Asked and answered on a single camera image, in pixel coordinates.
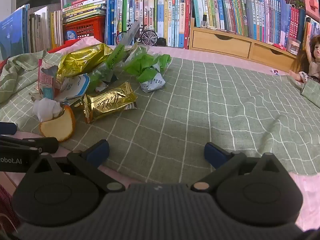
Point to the large blue book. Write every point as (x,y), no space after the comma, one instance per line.
(12,32)

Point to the small clear box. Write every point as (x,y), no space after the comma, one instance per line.
(293,47)

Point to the colourful torn snack packet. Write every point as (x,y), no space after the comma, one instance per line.
(46,82)

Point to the long row of colourful books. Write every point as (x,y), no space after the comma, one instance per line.
(250,17)

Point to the small gold snack packet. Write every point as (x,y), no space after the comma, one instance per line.
(110,102)

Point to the clear green-striped plastic wrapper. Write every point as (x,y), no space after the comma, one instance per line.
(117,55)

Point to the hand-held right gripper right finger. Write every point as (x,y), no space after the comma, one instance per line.
(215,152)

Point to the miniature bicycle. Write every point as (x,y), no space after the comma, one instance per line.
(149,38)

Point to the orange peel piece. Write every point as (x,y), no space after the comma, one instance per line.
(60,130)

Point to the red plastic basket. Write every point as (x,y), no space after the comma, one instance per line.
(85,27)

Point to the stack of flat books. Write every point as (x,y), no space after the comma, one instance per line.
(85,6)

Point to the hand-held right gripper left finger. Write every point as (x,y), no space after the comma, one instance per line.
(100,150)

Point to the small red toy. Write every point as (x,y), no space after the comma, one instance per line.
(280,47)

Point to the white blue wrapper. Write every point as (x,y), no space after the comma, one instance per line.
(75,87)

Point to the wooden drawer organizer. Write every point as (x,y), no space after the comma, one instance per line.
(220,46)

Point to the row of thin blue books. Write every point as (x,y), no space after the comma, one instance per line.
(117,12)

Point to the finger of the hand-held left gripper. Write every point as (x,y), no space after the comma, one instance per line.
(7,128)
(45,143)

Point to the green checkered cloth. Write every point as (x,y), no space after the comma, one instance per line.
(200,105)

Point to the large gold foil wrapper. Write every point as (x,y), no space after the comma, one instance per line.
(82,60)

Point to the pink cloth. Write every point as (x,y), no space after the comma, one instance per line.
(307,200)

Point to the brown-haired doll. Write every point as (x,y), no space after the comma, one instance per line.
(313,55)

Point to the row of pale upright books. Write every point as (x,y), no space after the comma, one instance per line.
(42,30)

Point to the white tissue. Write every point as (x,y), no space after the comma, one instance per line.
(46,110)

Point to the small bottle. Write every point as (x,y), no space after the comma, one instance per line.
(205,22)

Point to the row of children's books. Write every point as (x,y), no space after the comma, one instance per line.
(170,20)

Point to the small colourful scrap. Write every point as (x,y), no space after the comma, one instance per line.
(275,72)

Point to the blue round card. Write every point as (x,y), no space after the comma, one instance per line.
(71,35)

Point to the green white plastic wrapper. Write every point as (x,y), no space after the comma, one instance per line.
(145,67)

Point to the small black pouch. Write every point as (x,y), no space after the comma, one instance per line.
(161,42)

